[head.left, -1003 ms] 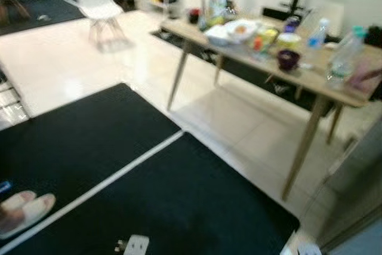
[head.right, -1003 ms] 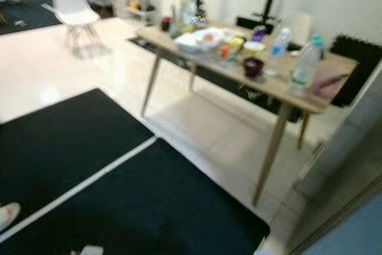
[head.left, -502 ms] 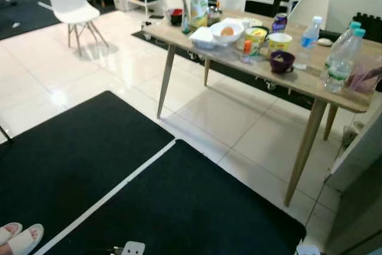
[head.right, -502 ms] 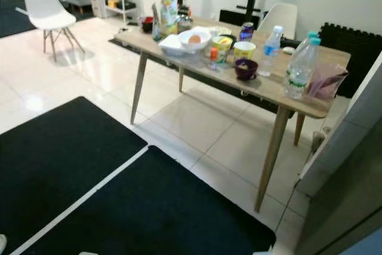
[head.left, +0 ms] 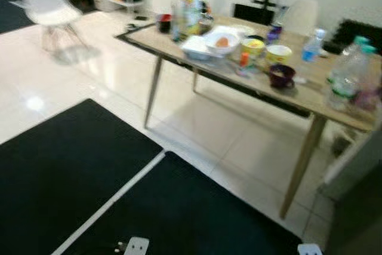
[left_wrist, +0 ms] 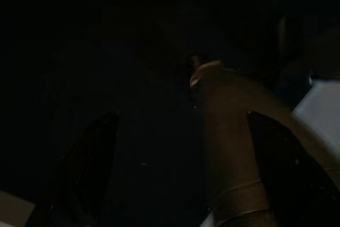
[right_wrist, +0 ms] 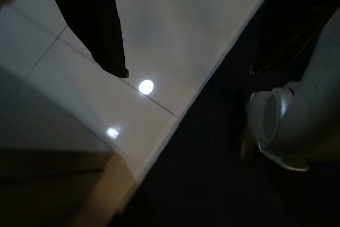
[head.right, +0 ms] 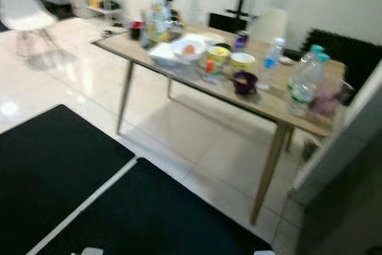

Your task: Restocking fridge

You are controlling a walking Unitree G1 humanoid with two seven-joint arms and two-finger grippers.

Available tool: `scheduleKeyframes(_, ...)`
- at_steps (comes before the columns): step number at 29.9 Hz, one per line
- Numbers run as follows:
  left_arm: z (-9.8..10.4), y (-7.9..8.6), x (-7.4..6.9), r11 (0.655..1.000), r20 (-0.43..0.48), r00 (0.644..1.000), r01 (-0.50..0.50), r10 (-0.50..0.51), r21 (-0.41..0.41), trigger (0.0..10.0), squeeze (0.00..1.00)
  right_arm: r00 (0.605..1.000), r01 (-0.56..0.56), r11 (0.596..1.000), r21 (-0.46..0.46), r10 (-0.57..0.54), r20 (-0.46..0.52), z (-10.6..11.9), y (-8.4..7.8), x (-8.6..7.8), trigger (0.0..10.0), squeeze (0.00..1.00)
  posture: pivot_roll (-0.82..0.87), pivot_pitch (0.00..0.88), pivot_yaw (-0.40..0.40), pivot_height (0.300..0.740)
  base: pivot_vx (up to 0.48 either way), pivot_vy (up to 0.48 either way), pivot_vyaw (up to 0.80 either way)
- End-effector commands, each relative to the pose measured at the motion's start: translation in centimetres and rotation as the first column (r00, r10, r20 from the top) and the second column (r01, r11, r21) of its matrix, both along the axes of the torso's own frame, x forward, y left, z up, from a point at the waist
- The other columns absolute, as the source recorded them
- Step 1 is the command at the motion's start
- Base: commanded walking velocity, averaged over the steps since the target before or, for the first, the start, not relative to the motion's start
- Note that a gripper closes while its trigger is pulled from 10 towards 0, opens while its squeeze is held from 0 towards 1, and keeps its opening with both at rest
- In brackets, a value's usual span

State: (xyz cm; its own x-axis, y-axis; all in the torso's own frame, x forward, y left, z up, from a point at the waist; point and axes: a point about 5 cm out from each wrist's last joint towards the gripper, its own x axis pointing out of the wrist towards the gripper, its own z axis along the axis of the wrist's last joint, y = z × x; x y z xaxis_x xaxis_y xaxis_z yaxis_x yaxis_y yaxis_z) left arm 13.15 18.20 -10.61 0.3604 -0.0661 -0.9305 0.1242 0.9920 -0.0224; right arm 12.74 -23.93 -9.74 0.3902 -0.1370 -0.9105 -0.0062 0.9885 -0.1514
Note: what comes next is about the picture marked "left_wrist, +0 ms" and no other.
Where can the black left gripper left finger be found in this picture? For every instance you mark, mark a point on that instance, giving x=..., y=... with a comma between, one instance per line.
x=90, y=163

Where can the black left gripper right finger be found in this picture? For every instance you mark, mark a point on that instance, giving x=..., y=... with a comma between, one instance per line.
x=289, y=173

